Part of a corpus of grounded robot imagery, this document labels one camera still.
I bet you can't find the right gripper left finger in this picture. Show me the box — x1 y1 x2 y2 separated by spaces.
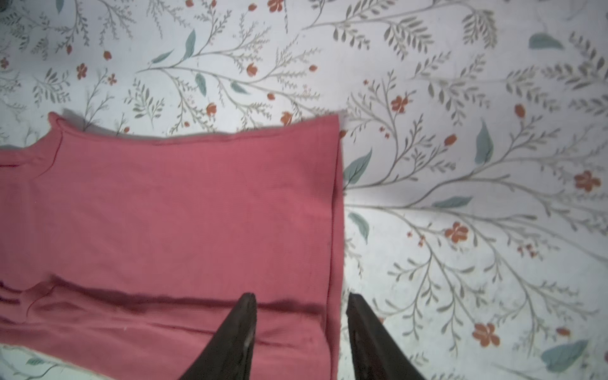
180 293 257 380

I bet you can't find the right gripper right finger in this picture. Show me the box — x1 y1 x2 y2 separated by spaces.
346 293 424 380

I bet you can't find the pink tank top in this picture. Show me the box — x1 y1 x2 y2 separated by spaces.
1 113 345 379

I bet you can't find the floral table mat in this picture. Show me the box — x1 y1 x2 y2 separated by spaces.
1 1 607 379

